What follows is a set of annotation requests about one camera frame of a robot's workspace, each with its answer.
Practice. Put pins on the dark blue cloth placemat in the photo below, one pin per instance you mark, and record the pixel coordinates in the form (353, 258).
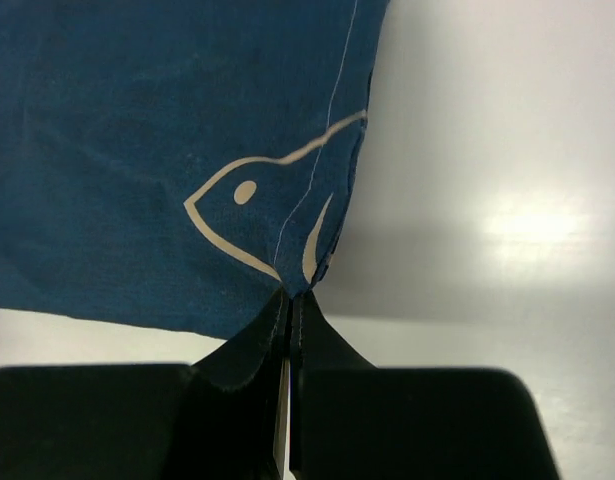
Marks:
(173, 164)

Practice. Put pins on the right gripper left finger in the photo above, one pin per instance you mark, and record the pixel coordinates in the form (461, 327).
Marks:
(219, 418)

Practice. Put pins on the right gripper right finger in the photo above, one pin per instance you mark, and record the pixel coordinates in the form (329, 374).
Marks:
(350, 419)

